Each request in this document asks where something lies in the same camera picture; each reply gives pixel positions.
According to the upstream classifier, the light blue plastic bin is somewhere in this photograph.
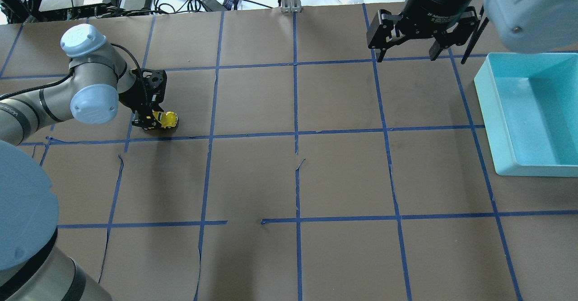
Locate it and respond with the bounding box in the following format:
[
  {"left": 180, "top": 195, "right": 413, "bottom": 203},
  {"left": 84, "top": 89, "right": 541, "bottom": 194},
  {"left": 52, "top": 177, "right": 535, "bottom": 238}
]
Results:
[{"left": 474, "top": 52, "right": 578, "bottom": 177}]

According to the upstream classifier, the yellow beetle toy car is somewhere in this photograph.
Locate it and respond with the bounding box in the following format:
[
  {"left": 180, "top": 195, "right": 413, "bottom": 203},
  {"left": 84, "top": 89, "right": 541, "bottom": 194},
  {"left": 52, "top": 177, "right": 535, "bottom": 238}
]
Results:
[{"left": 152, "top": 111, "right": 179, "bottom": 130}]

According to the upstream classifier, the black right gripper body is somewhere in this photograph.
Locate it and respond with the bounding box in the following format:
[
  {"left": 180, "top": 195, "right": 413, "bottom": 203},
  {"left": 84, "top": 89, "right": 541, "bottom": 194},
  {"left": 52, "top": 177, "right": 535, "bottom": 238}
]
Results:
[{"left": 394, "top": 0, "right": 479, "bottom": 35}]

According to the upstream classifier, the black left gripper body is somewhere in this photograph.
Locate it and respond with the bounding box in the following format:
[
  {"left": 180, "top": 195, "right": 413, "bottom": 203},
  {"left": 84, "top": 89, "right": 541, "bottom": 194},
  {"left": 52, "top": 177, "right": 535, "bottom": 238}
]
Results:
[{"left": 118, "top": 69, "right": 168, "bottom": 116}]

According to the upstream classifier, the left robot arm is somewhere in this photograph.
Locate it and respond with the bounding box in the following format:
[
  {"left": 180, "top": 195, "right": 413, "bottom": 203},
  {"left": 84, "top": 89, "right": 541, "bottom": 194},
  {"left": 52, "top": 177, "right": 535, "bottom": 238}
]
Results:
[{"left": 0, "top": 23, "right": 179, "bottom": 301}]

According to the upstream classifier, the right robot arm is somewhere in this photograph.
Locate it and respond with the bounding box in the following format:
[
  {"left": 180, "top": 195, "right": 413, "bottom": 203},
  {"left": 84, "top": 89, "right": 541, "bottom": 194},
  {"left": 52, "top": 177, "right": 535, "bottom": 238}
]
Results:
[{"left": 367, "top": 0, "right": 578, "bottom": 63}]

